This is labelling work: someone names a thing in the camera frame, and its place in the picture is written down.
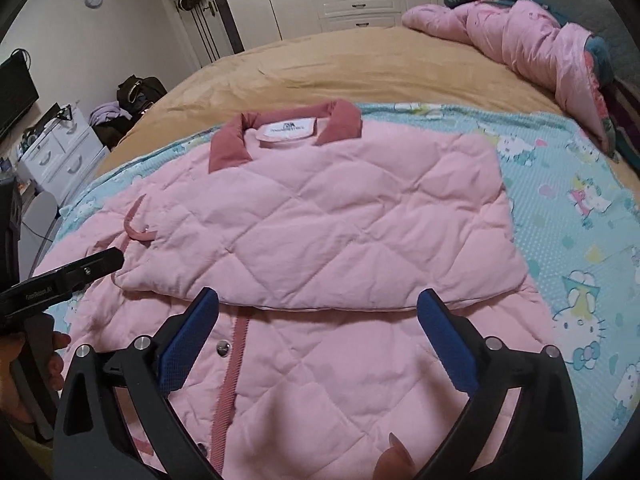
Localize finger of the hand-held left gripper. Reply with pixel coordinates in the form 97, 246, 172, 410
50, 246, 126, 295

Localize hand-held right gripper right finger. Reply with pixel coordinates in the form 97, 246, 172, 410
416, 287, 583, 480

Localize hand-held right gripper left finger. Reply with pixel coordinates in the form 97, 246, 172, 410
52, 287, 226, 480

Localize pink quilted jacket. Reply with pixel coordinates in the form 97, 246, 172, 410
37, 100, 558, 480

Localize person's left hand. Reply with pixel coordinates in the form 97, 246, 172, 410
0, 331, 73, 426

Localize white dresser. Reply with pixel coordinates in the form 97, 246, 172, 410
17, 105, 111, 196

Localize purple cloth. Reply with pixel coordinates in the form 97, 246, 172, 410
90, 101, 133, 127

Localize blue cartoon printed blanket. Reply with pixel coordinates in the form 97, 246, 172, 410
50, 102, 640, 461

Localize black bag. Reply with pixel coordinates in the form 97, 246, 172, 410
116, 75, 168, 112

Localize black television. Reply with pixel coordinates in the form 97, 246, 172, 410
0, 50, 40, 143

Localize bed with tan sheet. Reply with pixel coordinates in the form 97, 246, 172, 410
107, 25, 576, 151

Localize pink comforter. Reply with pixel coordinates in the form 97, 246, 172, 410
402, 0, 621, 161

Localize white wardrobe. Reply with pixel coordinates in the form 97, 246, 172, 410
212, 0, 471, 41

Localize grey headboard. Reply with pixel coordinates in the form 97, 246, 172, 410
495, 0, 640, 91

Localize white door with brown frame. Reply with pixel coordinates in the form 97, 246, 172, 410
167, 0, 246, 68

